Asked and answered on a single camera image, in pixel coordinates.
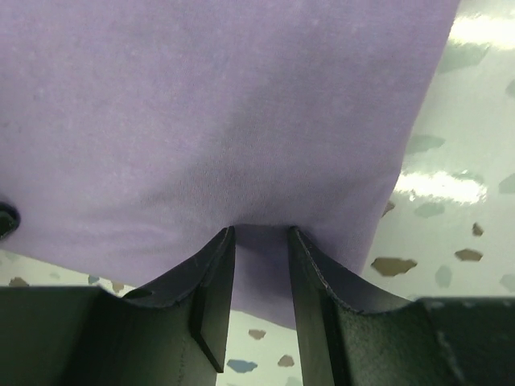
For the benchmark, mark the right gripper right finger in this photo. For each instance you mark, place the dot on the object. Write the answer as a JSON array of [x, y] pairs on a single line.
[[347, 328]]

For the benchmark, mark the purple t shirt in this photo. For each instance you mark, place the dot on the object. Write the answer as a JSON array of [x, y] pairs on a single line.
[[132, 132]]

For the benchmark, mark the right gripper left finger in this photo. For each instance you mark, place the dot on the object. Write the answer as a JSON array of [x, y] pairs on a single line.
[[181, 324]]

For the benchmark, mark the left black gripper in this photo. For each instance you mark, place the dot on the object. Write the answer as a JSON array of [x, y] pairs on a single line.
[[9, 220]]

